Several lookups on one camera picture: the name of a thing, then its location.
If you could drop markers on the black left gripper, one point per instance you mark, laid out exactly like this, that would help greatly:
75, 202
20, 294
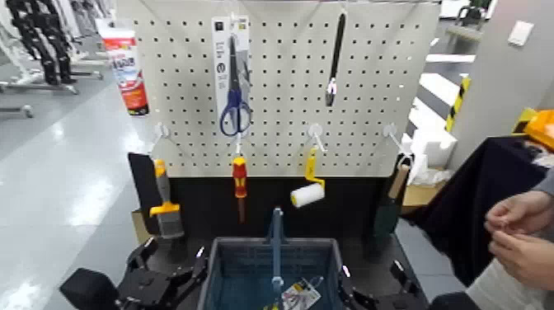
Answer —
147, 290

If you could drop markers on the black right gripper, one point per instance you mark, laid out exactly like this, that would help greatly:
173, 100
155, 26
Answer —
398, 303

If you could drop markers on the black wrench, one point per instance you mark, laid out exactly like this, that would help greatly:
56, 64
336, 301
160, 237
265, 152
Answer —
337, 47

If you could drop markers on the person left hand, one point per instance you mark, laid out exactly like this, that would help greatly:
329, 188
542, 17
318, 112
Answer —
528, 259

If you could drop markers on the person right hand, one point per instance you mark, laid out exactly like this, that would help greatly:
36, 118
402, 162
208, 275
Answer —
523, 212

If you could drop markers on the tan cardboard piece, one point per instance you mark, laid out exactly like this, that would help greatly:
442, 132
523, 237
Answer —
140, 229

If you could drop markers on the yellow grey paint brush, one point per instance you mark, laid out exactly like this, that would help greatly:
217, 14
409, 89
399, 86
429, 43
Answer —
166, 216

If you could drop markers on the white yellow packaged item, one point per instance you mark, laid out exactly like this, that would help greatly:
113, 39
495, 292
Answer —
298, 296

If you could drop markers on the black side panel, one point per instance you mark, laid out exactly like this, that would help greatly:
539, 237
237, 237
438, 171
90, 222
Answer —
143, 190

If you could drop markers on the brown cardboard box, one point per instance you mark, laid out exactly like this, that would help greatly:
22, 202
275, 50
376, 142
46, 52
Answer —
422, 194

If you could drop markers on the red yellow screwdriver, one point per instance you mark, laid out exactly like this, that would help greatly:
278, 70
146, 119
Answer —
239, 175

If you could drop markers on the person white trousers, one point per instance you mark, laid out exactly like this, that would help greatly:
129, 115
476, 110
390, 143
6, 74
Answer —
497, 294

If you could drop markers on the black lower board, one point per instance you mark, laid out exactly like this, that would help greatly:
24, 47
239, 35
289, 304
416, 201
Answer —
268, 194

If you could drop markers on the white pegboard hook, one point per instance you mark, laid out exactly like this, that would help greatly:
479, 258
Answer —
162, 130
391, 130
316, 131
237, 145

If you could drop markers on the red white sealant tube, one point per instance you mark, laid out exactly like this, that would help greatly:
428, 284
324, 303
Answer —
130, 73

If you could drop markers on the white pegboard panel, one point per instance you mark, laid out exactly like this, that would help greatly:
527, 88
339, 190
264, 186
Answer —
285, 86

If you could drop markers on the grey metal stand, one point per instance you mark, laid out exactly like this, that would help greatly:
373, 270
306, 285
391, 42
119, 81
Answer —
43, 88

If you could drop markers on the blue scissors on card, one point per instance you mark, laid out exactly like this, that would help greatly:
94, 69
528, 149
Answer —
220, 52

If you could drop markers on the yellow plastic object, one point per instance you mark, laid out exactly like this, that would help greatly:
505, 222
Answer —
541, 127

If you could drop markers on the black humanoid robot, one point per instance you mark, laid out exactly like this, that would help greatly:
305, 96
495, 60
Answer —
43, 39

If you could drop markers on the dark chair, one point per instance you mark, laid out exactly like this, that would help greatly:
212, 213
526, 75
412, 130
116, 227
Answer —
471, 15

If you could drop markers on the yellow black striped post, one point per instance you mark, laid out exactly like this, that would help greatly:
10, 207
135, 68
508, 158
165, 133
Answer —
458, 101

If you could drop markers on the white wall switch plate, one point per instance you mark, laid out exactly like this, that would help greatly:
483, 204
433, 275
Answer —
520, 33

